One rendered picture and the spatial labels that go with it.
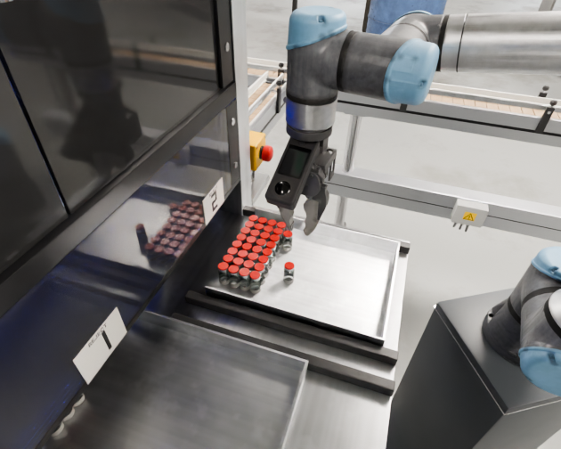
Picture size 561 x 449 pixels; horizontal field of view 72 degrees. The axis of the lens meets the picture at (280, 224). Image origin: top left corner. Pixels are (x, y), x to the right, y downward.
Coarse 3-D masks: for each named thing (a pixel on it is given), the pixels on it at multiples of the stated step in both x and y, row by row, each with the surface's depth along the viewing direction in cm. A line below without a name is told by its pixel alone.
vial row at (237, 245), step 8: (256, 216) 87; (248, 224) 85; (248, 232) 83; (240, 240) 82; (232, 248) 80; (240, 248) 81; (224, 256) 78; (232, 256) 79; (224, 264) 76; (232, 264) 78; (224, 272) 76; (224, 280) 77
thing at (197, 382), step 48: (144, 336) 69; (192, 336) 69; (96, 384) 62; (144, 384) 62; (192, 384) 62; (240, 384) 62; (288, 384) 63; (96, 432) 56; (144, 432) 56; (192, 432) 57; (240, 432) 57; (288, 432) 56
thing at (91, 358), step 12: (108, 324) 52; (120, 324) 55; (96, 336) 50; (108, 336) 52; (120, 336) 55; (84, 348) 48; (96, 348) 51; (108, 348) 53; (84, 360) 49; (96, 360) 51; (84, 372) 49; (96, 372) 52
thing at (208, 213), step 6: (222, 180) 78; (216, 186) 76; (222, 186) 78; (210, 192) 74; (216, 192) 77; (222, 192) 79; (210, 198) 74; (222, 198) 80; (204, 204) 72; (210, 204) 75; (204, 210) 73; (210, 210) 76; (216, 210) 79; (210, 216) 76
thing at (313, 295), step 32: (320, 224) 88; (288, 256) 85; (320, 256) 85; (352, 256) 85; (384, 256) 85; (224, 288) 77; (288, 288) 78; (320, 288) 78; (352, 288) 78; (384, 288) 78; (320, 320) 68; (352, 320) 72; (384, 320) 72
